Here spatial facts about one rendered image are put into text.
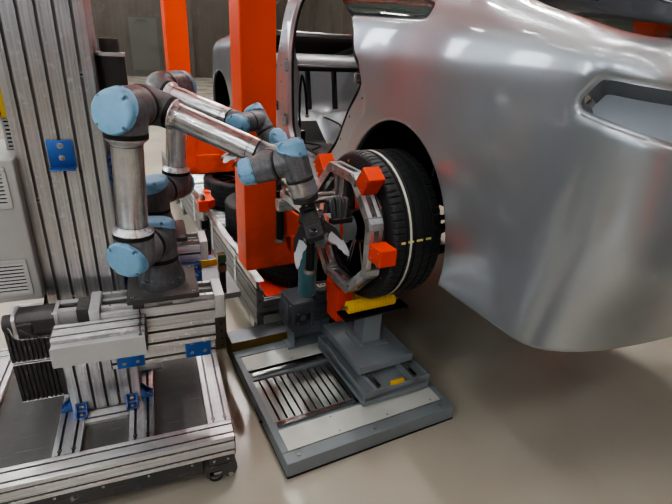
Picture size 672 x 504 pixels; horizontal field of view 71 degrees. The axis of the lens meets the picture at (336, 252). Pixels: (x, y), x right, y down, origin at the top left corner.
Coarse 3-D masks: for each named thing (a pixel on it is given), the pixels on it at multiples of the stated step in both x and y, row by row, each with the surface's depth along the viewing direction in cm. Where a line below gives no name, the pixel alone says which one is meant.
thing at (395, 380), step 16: (320, 336) 252; (336, 352) 242; (336, 368) 236; (352, 368) 231; (384, 368) 232; (400, 368) 230; (416, 368) 234; (352, 384) 222; (368, 384) 218; (384, 384) 221; (400, 384) 220; (416, 384) 225; (368, 400) 214
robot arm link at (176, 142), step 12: (168, 72) 183; (180, 72) 188; (180, 84) 185; (192, 84) 192; (168, 132) 196; (180, 132) 196; (168, 144) 198; (180, 144) 198; (168, 156) 200; (180, 156) 201; (168, 168) 202; (180, 168) 203; (180, 180) 204; (192, 180) 211; (180, 192) 205
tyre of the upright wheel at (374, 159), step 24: (360, 168) 199; (384, 168) 189; (408, 168) 193; (384, 192) 185; (408, 192) 188; (432, 192) 191; (384, 216) 187; (408, 216) 185; (432, 216) 190; (408, 240) 186; (432, 240) 192; (432, 264) 198; (384, 288) 197; (408, 288) 209
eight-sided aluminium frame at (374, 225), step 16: (320, 176) 216; (352, 176) 188; (320, 208) 231; (368, 208) 184; (368, 224) 182; (368, 240) 185; (320, 256) 229; (336, 272) 226; (368, 272) 190; (352, 288) 203
